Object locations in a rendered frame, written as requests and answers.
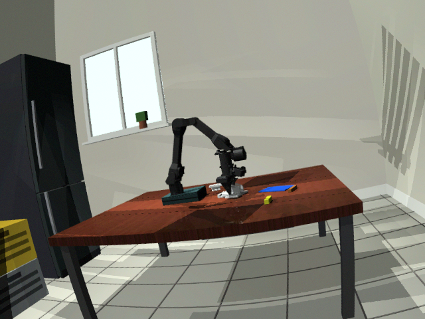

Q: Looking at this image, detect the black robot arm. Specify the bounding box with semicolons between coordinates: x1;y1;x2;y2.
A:
165;117;247;196

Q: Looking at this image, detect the small yellow block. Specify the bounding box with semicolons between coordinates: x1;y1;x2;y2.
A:
264;195;272;205

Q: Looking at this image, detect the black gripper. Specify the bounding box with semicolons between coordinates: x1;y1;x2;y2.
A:
216;162;238;195

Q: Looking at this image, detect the orange flat bar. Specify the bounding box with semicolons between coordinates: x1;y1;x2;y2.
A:
288;185;298;192

